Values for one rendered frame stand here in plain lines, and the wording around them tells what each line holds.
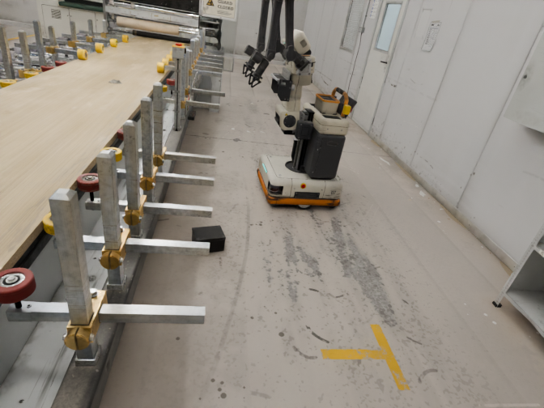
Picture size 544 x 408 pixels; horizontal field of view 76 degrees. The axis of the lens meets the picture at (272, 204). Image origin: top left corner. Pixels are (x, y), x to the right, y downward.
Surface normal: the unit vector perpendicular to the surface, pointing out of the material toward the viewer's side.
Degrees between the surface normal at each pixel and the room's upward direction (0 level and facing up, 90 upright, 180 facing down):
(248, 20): 90
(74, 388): 0
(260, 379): 0
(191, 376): 0
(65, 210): 90
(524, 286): 90
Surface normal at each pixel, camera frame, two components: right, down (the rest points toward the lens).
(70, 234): 0.11, 0.50
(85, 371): 0.15, -0.86
